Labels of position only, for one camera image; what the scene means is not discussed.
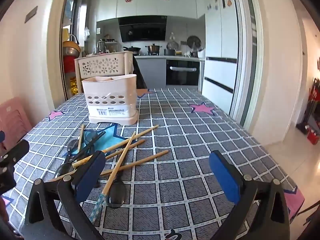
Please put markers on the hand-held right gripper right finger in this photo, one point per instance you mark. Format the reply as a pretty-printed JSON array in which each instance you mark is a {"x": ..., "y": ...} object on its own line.
[{"x": 223, "y": 177}]

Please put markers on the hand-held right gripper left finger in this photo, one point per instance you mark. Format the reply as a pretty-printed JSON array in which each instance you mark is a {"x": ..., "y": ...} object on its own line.
[{"x": 91, "y": 175}]

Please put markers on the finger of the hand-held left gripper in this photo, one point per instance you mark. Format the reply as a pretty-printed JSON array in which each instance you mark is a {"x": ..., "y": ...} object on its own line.
[
  {"x": 1, "y": 136},
  {"x": 15, "y": 150}
]

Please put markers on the bamboo chopstick blue patterned end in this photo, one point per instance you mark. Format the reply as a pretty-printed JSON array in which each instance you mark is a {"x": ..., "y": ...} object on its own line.
[{"x": 120, "y": 162}]

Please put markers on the black chopstick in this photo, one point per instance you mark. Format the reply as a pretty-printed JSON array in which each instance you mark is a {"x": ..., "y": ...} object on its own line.
[{"x": 92, "y": 142}]

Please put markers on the beige plastic utensil holder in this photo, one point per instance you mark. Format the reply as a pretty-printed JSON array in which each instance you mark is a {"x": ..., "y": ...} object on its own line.
[{"x": 110, "y": 87}]

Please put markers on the pink plastic stool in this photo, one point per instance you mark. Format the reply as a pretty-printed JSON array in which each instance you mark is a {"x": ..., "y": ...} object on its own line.
[{"x": 13, "y": 120}]

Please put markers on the grey checked star tablecloth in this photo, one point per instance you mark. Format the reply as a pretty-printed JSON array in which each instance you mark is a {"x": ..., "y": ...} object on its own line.
[{"x": 187, "y": 142}]

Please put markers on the gold foil package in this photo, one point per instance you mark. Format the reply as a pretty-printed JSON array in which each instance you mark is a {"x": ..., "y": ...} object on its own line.
[{"x": 72, "y": 86}]

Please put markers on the red container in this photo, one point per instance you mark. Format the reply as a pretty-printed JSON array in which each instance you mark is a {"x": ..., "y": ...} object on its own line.
[{"x": 68, "y": 63}]

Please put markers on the beige perforated plastic rack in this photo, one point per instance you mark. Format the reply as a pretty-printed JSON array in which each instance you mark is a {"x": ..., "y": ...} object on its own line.
[{"x": 100, "y": 65}]

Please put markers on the dark cloth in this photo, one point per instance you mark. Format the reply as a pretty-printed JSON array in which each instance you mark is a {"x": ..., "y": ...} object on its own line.
[{"x": 138, "y": 75}]

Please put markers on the stacked metal basins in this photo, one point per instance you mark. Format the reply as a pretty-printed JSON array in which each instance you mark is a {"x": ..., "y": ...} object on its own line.
[{"x": 71, "y": 48}]

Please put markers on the black built-in oven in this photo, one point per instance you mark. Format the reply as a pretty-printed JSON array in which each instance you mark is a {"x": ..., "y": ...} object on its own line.
[{"x": 182, "y": 72}]

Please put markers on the grey kitchen counter cabinet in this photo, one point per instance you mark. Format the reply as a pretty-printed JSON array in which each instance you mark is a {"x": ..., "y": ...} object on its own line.
[{"x": 152, "y": 72}]

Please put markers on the white refrigerator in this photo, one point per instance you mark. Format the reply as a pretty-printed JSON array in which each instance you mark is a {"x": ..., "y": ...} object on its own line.
[{"x": 220, "y": 55}]

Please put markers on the white rice cooker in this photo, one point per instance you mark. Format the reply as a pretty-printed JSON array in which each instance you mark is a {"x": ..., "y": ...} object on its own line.
[{"x": 201, "y": 53}]

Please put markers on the counter rack with bottles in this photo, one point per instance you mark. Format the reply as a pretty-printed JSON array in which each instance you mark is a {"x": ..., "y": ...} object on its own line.
[{"x": 101, "y": 46}]

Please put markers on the black wok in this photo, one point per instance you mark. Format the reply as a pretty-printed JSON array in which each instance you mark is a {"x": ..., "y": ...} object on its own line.
[{"x": 132, "y": 49}]

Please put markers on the hanging white plastic bag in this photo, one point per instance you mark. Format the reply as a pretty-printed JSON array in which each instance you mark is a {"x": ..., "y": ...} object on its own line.
[{"x": 87, "y": 31}]

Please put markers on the black cooking pot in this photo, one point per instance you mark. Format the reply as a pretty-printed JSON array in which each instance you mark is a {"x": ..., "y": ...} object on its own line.
[{"x": 169, "y": 52}]

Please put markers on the round black hanging pan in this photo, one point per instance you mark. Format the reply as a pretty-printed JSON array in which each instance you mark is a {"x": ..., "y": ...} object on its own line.
[{"x": 193, "y": 41}]

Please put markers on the steel cooking pot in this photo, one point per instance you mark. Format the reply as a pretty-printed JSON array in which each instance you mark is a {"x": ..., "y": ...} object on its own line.
[{"x": 153, "y": 48}]

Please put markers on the black range hood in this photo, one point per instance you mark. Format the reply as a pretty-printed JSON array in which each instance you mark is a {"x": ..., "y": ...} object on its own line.
[{"x": 142, "y": 30}]

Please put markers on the white upper kitchen cabinets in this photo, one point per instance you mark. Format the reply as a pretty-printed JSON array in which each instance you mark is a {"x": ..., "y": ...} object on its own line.
[{"x": 150, "y": 5}]

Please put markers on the sliding door frame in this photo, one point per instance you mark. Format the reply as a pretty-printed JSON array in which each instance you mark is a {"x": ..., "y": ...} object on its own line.
[{"x": 241, "y": 80}]

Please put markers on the grey wall switch plate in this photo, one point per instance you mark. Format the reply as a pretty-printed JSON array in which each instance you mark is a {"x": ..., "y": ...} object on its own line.
[{"x": 31, "y": 14}]

